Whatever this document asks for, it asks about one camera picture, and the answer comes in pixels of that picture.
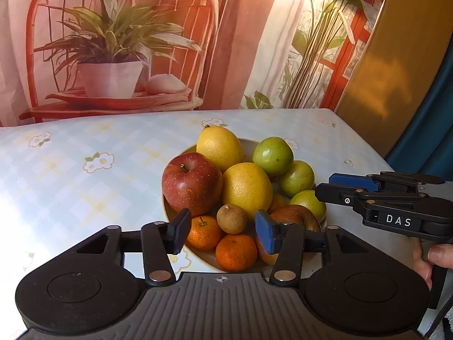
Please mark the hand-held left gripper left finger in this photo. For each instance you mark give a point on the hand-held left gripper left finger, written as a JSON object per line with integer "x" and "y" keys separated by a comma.
{"x": 180, "y": 232}

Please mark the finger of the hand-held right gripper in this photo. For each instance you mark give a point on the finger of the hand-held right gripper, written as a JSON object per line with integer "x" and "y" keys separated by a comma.
{"x": 332, "y": 194}
{"x": 350, "y": 180}

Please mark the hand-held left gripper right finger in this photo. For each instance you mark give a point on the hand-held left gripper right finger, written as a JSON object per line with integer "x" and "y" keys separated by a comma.
{"x": 267, "y": 232}

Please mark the cream round plate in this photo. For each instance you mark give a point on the cream round plate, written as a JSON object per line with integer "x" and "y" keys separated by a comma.
{"x": 172, "y": 216}

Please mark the orange tangerine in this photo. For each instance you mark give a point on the orange tangerine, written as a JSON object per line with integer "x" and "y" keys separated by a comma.
{"x": 278, "y": 202}
{"x": 236, "y": 254}
{"x": 204, "y": 233}

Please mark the yellow-green round fruit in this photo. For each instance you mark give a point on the yellow-green round fruit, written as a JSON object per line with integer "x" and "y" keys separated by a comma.
{"x": 309, "y": 203}

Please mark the large red apple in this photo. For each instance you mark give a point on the large red apple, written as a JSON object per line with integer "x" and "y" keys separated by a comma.
{"x": 297, "y": 216}

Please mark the small brown round fruit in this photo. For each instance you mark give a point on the small brown round fruit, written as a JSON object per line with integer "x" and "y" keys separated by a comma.
{"x": 231, "y": 218}

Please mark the green round fruit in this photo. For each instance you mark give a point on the green round fruit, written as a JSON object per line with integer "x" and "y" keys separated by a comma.
{"x": 272, "y": 156}
{"x": 296, "y": 179}

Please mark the large yellow grapefruit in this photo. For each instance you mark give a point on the large yellow grapefruit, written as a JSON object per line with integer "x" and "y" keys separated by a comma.
{"x": 247, "y": 189}

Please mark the yellow lemon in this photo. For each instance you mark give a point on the yellow lemon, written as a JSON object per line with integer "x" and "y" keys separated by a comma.
{"x": 219, "y": 145}

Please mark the person's right hand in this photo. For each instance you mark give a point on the person's right hand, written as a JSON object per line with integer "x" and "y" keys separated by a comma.
{"x": 440, "y": 255}

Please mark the blue curtain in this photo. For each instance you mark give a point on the blue curtain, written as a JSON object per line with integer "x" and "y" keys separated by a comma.
{"x": 424, "y": 159}

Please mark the floral checked tablecloth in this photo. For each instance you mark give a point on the floral checked tablecloth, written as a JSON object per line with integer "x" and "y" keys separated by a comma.
{"x": 106, "y": 191}

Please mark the yellow panel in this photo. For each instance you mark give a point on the yellow panel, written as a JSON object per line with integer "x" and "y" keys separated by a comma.
{"x": 400, "y": 60}

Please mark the printed plant backdrop poster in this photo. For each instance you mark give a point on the printed plant backdrop poster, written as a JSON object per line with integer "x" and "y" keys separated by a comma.
{"x": 230, "y": 42}

